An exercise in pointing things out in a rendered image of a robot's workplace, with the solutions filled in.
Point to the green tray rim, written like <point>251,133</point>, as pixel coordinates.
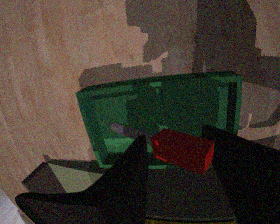
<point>88,111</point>

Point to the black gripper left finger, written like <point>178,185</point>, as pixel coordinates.
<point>118,197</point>

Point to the green tray floor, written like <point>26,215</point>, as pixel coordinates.
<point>184,109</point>

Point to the red-headed pin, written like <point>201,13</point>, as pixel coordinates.
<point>192,153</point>

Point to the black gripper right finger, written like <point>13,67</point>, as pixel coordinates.
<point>249,173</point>

